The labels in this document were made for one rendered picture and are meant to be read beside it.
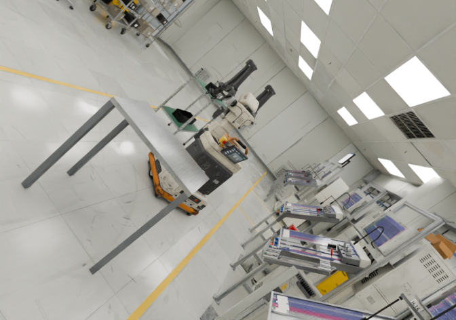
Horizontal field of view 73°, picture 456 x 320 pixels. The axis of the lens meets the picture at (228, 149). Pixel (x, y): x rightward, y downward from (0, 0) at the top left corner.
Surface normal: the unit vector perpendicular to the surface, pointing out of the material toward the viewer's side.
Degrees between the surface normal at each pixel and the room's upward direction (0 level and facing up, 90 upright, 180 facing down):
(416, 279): 90
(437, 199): 90
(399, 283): 90
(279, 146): 90
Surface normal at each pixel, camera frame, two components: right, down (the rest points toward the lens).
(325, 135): -0.21, 0.02
